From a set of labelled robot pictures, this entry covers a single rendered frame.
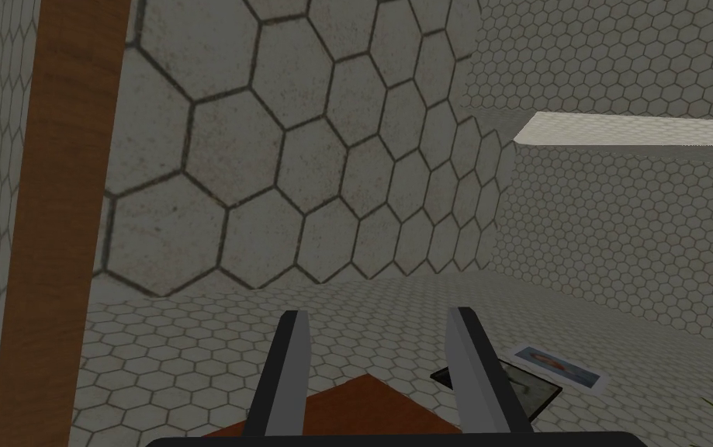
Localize brown wooden board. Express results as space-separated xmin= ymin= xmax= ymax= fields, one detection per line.
xmin=0 ymin=0 xmax=133 ymax=447

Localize brown wooden panel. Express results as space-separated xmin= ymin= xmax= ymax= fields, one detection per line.
xmin=202 ymin=372 xmax=463 ymax=438

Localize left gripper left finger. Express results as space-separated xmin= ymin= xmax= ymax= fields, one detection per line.
xmin=244 ymin=310 xmax=311 ymax=437

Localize black framed picture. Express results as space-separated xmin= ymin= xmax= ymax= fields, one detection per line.
xmin=430 ymin=358 xmax=564 ymax=424

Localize white framed picture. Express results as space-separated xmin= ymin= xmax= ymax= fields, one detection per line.
xmin=507 ymin=345 xmax=609 ymax=395

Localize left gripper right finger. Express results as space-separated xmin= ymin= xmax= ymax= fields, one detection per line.
xmin=445 ymin=306 xmax=535 ymax=435

